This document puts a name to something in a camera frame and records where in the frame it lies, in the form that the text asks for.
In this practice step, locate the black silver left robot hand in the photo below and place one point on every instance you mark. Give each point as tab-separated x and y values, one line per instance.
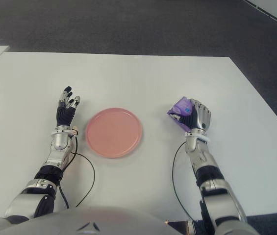
64	116

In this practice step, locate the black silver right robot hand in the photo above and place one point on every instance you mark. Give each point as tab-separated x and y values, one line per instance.
200	118

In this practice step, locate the purple tissue paper pack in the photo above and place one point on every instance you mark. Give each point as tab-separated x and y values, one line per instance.
182	106

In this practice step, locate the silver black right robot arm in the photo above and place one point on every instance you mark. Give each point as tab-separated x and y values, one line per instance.
192	145

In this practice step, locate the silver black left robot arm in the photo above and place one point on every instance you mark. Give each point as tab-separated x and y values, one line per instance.
59	140

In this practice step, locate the pink round plate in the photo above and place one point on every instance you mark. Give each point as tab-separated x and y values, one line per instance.
113	132

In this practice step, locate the silver robot torso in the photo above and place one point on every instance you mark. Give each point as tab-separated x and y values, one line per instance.
91	221

